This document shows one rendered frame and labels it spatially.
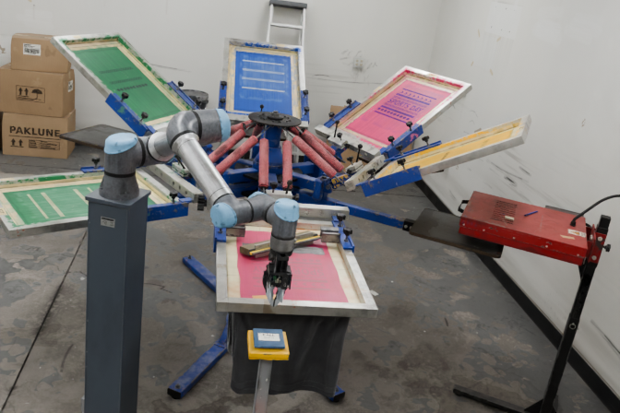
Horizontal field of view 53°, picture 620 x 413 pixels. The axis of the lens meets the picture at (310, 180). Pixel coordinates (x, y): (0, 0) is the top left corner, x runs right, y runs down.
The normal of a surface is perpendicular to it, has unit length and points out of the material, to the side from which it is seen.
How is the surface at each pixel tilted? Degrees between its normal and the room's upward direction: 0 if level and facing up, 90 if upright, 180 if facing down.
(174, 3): 90
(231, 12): 90
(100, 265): 90
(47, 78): 89
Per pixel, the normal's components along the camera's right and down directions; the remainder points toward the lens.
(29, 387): 0.14, -0.94
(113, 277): -0.20, 0.29
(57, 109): 0.08, 0.38
